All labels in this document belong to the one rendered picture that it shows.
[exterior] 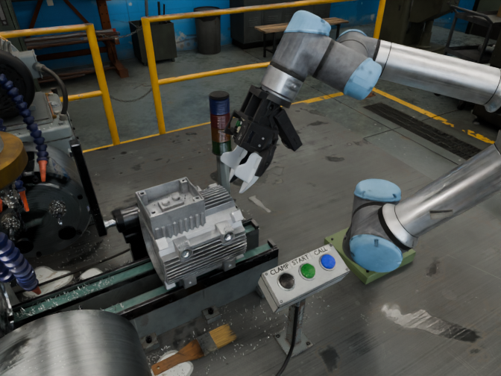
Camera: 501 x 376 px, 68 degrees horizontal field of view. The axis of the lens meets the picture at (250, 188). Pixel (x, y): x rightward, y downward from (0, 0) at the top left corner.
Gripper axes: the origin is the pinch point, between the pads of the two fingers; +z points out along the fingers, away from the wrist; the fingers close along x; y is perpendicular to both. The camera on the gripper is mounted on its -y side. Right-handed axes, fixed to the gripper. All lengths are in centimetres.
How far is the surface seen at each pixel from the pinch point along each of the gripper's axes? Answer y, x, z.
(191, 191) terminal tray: 5.6, -7.2, 7.6
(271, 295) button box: -1.5, 20.9, 12.4
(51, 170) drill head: 29.3, -28.9, 19.3
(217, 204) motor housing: 0.4, -3.2, 7.9
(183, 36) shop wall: -201, -505, -3
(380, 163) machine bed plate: -90, -29, -10
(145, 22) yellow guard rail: -50, -235, -11
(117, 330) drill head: 25.2, 19.4, 20.1
